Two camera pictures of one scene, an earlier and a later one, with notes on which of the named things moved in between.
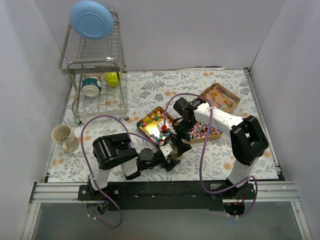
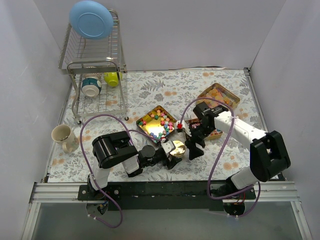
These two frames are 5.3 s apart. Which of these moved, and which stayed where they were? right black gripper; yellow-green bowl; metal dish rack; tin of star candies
Moved: right black gripper
Stayed: yellow-green bowl; metal dish rack; tin of star candies
